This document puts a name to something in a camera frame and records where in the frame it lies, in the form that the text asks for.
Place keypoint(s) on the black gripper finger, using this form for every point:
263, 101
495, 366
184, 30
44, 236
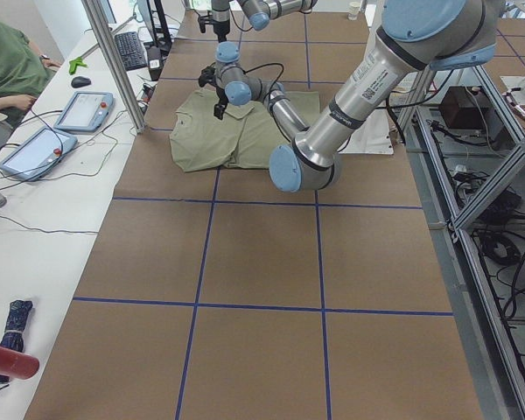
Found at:
219, 110

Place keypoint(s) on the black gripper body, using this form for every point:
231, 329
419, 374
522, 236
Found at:
220, 30
220, 94

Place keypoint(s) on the sage green long-sleeve shirt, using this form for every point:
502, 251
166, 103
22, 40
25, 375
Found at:
243, 138

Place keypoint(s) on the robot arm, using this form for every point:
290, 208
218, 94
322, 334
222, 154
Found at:
412, 36
258, 14

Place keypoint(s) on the black keyboard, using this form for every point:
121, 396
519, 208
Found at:
131, 50

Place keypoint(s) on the upper teach pendant tablet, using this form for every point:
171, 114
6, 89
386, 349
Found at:
85, 112

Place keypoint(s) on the teach pendant tablet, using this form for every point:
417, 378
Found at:
38, 154
85, 112

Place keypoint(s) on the black computer mouse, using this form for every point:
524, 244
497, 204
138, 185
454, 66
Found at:
80, 82

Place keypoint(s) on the green plastic clamp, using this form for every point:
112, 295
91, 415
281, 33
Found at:
76, 63

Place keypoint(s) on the white paper cup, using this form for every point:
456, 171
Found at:
354, 9

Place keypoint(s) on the seated person in green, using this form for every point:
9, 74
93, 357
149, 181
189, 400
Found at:
25, 71

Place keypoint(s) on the lower teach pendant tablet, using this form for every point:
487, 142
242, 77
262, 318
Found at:
38, 154

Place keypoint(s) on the folded dark blue umbrella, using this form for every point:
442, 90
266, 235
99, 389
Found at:
14, 328

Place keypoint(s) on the red water bottle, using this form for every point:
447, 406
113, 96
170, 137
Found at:
17, 365

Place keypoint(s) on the aluminium frame post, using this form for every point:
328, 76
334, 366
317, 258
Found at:
105, 40

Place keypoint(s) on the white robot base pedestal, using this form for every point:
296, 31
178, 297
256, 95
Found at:
372, 137

